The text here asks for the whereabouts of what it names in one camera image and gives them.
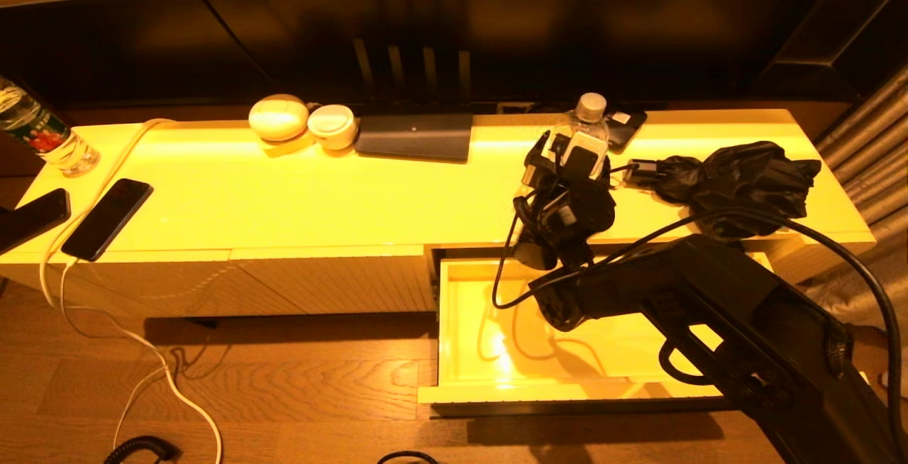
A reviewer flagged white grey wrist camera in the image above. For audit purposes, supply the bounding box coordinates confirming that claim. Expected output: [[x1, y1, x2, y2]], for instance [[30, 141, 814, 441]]
[[564, 132, 609, 181]]

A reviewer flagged thin white cable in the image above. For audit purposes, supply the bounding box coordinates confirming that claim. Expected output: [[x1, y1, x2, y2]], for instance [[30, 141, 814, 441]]
[[60, 257, 175, 451]]

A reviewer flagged cream ribbed cabinet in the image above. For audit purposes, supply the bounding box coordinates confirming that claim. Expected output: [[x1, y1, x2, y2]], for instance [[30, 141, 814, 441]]
[[0, 106, 877, 323]]

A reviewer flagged black flat television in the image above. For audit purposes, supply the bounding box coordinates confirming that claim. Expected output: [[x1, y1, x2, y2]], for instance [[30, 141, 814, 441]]
[[0, 0, 838, 114]]

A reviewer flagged grey curtain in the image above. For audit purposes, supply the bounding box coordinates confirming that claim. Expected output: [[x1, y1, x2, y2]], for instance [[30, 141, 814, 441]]
[[800, 60, 908, 351]]

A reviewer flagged white charging cable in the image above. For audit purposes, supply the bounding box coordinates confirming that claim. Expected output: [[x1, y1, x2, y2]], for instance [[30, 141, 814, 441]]
[[38, 118, 225, 464]]

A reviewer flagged cabinet drawer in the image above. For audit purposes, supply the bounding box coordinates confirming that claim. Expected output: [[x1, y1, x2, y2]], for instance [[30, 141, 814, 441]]
[[415, 246, 870, 406]]

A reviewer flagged black coiled floor cable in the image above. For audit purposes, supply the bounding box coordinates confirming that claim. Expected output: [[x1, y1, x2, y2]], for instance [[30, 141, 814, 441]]
[[104, 436, 178, 464]]

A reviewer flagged black umbrella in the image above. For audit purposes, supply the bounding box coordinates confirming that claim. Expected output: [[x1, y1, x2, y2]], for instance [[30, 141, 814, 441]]
[[609, 140, 822, 239]]

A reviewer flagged dark wooden shelf unit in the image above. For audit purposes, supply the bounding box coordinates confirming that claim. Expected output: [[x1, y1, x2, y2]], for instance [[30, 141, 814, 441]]
[[752, 0, 908, 99]]

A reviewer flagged white round lidded jar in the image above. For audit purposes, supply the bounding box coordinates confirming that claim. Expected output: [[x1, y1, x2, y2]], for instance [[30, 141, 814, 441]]
[[306, 104, 358, 150]]

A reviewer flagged small black flat device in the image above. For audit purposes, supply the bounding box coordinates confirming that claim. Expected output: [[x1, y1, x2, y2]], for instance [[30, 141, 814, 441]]
[[607, 109, 648, 155]]

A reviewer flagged water bottle with green label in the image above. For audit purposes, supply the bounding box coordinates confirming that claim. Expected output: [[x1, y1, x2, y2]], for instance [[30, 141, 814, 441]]
[[0, 75, 101, 178]]

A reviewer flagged black smartphone on charger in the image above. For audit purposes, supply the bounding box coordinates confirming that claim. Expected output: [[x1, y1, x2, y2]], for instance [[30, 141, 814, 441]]
[[61, 178, 155, 263]]

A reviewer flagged dark grey flat box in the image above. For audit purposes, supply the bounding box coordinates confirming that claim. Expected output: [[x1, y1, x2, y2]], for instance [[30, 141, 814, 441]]
[[355, 112, 474, 162]]

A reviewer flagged white egg-shaped device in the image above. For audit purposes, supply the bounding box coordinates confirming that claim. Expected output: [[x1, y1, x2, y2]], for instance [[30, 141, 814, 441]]
[[248, 93, 310, 142]]

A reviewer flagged clear bottle with white cap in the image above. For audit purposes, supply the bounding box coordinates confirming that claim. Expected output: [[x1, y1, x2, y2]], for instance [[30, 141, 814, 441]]
[[550, 92, 611, 181]]

